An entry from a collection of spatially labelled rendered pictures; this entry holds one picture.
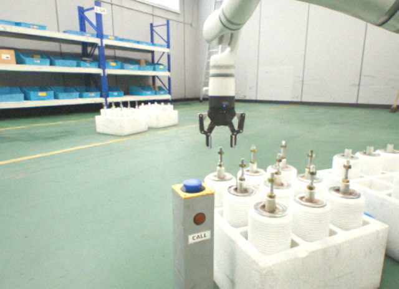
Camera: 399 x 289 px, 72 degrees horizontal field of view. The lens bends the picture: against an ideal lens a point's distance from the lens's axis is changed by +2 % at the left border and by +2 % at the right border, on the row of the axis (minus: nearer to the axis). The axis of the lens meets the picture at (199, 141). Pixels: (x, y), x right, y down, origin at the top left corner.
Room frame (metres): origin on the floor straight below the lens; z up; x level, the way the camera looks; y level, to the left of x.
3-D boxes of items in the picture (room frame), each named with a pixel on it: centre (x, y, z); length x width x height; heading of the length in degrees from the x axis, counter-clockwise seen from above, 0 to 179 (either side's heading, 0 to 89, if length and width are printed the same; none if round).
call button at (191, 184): (0.54, 0.02, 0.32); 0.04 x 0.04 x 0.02
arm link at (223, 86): (0.80, -0.06, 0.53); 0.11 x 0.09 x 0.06; 8
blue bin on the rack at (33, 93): (4.51, 2.68, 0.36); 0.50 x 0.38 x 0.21; 54
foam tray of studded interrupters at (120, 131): (3.00, 0.86, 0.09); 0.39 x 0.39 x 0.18; 60
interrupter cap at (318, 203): (0.62, -0.27, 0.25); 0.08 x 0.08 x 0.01
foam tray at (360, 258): (0.72, -0.22, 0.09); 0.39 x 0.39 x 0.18; 24
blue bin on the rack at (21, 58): (4.54, 2.70, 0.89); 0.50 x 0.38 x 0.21; 54
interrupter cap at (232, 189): (0.68, -0.11, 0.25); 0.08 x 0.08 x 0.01
